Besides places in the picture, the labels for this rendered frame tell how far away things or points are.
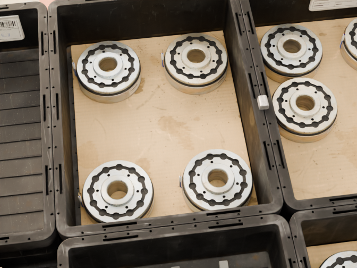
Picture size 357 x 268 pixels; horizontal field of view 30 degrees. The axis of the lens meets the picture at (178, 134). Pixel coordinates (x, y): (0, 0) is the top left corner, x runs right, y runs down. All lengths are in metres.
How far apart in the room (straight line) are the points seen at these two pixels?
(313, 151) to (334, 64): 0.17
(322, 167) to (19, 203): 0.46
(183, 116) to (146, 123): 0.06
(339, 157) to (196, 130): 0.22
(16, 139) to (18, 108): 0.06
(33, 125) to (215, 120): 0.29
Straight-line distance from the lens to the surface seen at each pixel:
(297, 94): 1.05
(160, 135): 1.04
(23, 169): 1.04
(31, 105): 1.10
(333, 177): 1.03
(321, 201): 0.90
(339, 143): 1.06
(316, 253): 0.98
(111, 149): 1.03
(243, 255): 0.97
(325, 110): 1.05
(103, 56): 1.08
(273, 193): 0.90
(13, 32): 1.12
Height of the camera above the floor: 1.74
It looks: 60 degrees down
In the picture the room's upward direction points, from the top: straight up
